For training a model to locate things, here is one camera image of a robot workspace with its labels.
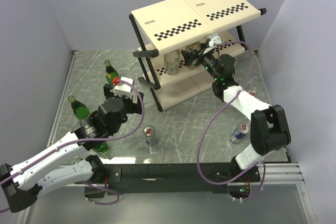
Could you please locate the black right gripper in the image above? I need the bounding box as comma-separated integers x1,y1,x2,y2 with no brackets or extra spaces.
180,43,221,82

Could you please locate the clear Chang soda water bottle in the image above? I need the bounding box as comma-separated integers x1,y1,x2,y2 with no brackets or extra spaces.
164,50,180,76

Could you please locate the silver blue energy drink can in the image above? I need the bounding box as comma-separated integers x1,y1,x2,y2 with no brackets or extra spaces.
143,125,157,147

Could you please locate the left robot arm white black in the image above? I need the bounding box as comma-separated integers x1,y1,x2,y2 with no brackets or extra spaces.
1,79,144,213

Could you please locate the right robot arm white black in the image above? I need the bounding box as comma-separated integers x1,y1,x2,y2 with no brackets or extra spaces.
181,50,291,182

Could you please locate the green glass bottle far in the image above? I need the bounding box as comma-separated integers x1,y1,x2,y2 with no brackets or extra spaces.
104,60,119,85

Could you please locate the green glass bottle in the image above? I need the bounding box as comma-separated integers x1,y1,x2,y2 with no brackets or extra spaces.
104,60,119,85
91,141,109,154
68,95,90,120

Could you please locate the green glass bottle middle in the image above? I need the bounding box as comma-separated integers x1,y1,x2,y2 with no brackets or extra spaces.
68,95,90,120

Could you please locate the green glass bottle near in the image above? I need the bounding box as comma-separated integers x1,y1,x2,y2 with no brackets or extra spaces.
91,141,109,154

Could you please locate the energy drink can far right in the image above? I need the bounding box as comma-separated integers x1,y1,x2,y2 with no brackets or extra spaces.
248,90,257,97

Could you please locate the energy drink can lying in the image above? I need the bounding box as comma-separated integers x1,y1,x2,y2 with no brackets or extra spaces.
230,124,250,144

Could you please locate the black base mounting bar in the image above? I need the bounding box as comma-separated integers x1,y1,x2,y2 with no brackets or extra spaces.
87,163,261,195

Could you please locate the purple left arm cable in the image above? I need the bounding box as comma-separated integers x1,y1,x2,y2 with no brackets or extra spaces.
0,79,144,214

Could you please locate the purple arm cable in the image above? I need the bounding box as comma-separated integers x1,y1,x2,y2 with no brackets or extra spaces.
0,79,144,214
196,40,266,204

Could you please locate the beige two-tier shelf black frame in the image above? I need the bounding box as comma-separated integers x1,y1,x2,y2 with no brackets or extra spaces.
129,0,266,111

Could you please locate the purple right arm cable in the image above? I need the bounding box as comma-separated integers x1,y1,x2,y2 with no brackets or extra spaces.
196,40,266,204

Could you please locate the aluminium rail frame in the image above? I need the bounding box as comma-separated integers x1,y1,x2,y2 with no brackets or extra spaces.
14,50,316,224

